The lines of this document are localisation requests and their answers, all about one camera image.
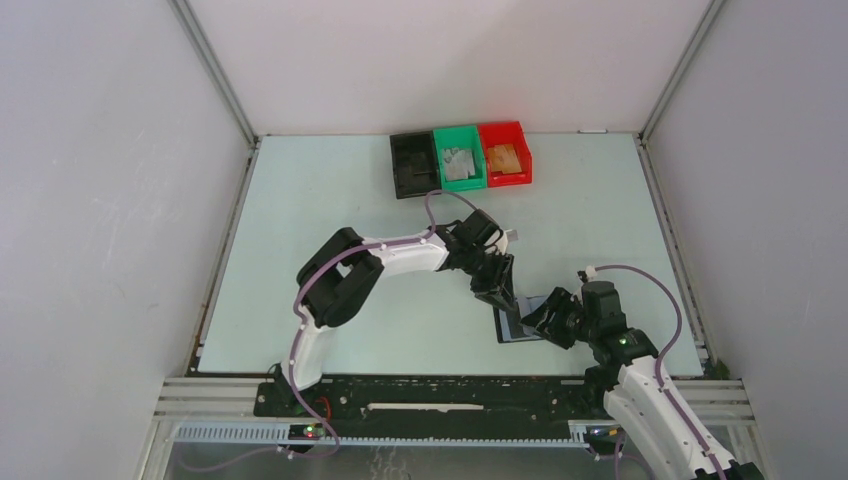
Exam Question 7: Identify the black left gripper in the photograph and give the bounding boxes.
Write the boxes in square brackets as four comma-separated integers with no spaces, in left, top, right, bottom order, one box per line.
[460,246,516,312]

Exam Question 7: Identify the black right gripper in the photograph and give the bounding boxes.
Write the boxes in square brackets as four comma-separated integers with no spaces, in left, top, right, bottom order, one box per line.
[519,286,597,351]

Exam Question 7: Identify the black leather card holder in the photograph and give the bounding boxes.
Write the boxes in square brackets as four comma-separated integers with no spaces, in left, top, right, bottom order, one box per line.
[493,296,546,344]

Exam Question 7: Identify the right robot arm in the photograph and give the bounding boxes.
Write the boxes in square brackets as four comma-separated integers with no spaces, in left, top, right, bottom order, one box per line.
[521,281,764,479]

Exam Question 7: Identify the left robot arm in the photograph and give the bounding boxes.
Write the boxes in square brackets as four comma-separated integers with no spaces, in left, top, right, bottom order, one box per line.
[277,225,516,417]

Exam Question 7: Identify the orange cards in red bin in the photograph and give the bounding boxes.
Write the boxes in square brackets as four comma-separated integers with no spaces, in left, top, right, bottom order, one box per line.
[487,144,522,175]

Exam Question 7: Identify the red storage bin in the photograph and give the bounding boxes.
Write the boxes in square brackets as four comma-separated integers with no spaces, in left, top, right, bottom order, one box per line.
[477,121,533,188]

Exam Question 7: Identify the green storage bin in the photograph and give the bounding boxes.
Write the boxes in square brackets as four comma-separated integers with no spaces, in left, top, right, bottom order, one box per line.
[433,125,487,192]

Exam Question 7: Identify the black storage bin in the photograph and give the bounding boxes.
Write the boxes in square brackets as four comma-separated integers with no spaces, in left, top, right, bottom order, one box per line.
[389,130,441,199]

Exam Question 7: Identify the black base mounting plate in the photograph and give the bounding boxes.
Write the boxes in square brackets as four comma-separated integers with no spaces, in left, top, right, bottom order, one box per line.
[253,374,609,441]

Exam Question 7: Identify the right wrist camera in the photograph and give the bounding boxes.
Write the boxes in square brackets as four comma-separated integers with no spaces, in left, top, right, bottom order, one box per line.
[577,265,598,284]

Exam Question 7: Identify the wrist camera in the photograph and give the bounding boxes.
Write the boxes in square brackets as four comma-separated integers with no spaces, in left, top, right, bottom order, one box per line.
[454,209,516,254]
[577,265,598,284]

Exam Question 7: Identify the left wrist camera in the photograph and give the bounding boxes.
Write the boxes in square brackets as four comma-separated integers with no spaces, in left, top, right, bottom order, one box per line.
[454,209,516,254]

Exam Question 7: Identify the aluminium frame rail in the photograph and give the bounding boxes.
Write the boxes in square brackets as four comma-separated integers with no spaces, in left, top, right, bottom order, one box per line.
[153,376,757,449]

